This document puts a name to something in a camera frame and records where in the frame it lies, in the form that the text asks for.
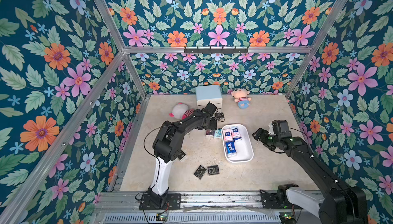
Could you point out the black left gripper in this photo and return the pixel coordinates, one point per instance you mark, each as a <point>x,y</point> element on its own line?
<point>214,125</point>

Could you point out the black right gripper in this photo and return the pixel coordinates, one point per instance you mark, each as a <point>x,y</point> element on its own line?
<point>265,136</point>

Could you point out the pink tissue pack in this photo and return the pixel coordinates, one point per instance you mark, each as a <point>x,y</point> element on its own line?
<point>227,135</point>

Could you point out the white blue tissue pack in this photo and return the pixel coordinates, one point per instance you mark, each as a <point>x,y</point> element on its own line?
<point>235,133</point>

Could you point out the white oval storage tray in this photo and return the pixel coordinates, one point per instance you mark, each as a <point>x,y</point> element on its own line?
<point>243,146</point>

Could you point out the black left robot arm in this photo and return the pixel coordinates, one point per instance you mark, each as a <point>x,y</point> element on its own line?
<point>168,143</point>

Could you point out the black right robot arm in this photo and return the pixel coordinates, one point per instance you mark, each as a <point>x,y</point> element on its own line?
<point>339,203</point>

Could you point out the black packet near cabinet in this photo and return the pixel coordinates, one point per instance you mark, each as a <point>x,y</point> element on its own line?
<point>220,116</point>

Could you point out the dark purple packet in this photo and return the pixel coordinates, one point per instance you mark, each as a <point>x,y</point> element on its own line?
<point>210,133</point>

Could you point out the teal tissue pack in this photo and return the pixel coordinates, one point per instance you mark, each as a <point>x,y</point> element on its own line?
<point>218,134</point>

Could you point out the small blue-top drawer cabinet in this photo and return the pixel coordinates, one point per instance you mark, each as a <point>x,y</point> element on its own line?
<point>208,94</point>

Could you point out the white pink plush toy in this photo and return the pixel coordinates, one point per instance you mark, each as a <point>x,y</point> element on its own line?
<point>181,111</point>

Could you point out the black packet mid left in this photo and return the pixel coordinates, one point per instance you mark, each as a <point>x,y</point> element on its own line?
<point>182,155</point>

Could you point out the black packet front right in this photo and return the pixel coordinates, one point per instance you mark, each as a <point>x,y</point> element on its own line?
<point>213,170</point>

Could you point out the black packet front left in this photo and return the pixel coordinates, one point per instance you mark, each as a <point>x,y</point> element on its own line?
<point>199,173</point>

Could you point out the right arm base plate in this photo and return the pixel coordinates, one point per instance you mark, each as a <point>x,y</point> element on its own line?
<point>276,200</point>

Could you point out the black hook rail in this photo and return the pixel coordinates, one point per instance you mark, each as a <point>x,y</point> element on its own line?
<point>216,50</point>

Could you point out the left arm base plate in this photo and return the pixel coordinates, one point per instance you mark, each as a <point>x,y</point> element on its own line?
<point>170,201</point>

